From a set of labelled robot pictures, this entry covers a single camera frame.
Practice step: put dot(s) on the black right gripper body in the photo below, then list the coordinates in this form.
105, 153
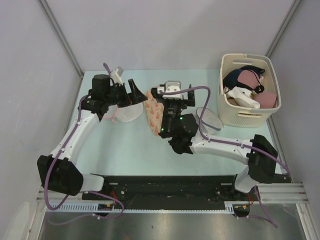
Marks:
172, 109

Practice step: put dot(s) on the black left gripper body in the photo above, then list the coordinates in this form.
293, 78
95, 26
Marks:
118, 95

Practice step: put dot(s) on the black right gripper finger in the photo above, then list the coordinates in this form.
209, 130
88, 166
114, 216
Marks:
156, 93
190, 102

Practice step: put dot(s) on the white mesh laundry bag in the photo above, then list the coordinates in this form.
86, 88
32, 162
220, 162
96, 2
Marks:
210, 124

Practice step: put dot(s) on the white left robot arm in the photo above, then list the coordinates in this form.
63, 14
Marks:
58, 171

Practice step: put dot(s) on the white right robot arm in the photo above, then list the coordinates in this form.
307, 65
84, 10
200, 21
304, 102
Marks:
186, 137

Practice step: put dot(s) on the floral peach mesh laundry bag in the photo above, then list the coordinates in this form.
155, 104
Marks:
154, 112

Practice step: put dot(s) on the pink round mesh laundry bag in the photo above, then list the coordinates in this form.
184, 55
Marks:
124, 114

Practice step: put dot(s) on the navy blue bra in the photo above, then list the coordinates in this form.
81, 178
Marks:
247, 76

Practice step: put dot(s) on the cream perforated plastic basket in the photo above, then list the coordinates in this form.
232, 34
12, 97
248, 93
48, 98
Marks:
229, 112

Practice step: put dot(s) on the white garment in basket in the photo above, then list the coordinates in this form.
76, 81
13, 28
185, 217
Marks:
242, 97

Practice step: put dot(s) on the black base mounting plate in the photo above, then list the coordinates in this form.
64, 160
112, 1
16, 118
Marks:
176, 189

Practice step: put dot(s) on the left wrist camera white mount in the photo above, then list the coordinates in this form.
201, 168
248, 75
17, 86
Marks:
116, 74

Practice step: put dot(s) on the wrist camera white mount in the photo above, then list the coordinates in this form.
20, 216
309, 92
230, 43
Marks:
169, 90
116, 74

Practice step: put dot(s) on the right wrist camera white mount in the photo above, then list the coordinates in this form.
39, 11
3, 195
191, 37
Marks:
169, 90

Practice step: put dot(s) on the pink bra with black straps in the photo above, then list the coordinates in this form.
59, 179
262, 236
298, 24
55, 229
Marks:
266, 99

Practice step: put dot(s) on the white slotted cable duct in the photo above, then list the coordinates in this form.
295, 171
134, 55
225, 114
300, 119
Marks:
139, 206

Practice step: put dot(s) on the aluminium frame rail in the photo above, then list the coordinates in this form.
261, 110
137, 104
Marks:
282, 193

